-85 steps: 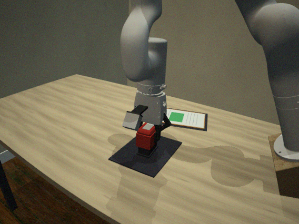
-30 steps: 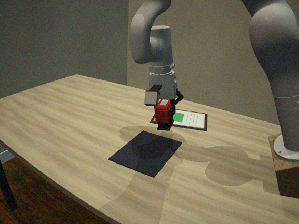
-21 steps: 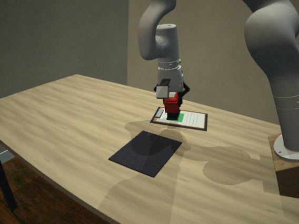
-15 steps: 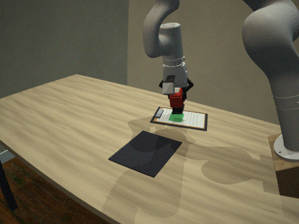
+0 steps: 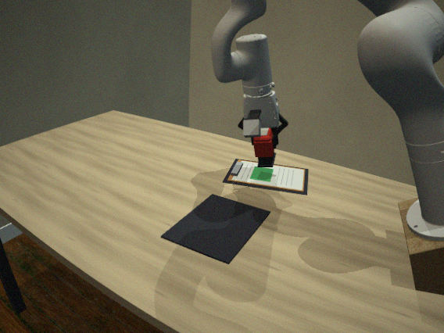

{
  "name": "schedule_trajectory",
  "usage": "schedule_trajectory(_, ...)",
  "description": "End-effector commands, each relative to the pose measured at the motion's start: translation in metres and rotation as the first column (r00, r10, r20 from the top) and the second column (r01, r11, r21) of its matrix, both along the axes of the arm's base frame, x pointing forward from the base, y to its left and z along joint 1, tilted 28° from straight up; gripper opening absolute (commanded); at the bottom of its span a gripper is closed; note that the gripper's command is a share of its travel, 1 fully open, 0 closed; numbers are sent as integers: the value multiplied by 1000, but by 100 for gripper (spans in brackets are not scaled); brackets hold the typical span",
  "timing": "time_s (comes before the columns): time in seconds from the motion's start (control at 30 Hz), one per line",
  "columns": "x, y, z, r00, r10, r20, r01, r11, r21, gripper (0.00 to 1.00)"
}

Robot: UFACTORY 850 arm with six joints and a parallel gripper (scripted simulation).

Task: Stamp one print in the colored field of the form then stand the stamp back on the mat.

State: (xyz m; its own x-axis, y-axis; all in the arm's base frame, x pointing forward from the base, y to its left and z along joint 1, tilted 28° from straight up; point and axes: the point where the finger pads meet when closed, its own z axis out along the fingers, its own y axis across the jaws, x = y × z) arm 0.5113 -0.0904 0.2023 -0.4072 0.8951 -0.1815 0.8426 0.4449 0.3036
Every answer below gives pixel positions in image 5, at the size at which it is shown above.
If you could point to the red self-inking stamp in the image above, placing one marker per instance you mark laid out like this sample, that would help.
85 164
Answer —
263 147

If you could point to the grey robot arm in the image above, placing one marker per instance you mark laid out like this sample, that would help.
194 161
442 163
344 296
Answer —
396 53

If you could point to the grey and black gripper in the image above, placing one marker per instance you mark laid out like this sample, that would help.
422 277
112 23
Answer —
269 113

